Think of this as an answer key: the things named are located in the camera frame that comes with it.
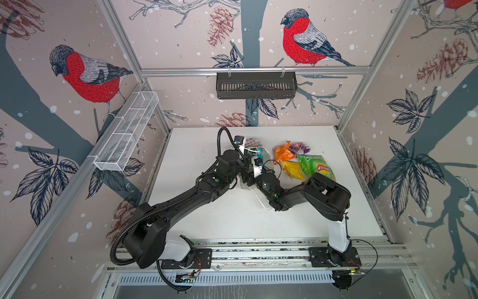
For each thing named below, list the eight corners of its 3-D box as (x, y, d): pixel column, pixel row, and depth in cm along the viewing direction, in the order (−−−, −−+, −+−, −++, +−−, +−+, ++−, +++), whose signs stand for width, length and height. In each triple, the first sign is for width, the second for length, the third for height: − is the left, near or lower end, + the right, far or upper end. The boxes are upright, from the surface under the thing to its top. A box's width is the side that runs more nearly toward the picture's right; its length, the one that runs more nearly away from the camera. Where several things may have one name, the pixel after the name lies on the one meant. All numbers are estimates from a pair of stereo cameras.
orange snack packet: (273, 164, 104) (275, 157, 99) (271, 148, 111) (273, 141, 106) (292, 164, 104) (295, 157, 99) (289, 148, 111) (291, 141, 106)
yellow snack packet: (283, 180, 97) (285, 176, 93) (281, 165, 103) (282, 160, 99) (301, 180, 97) (304, 176, 93) (298, 165, 103) (300, 160, 99)
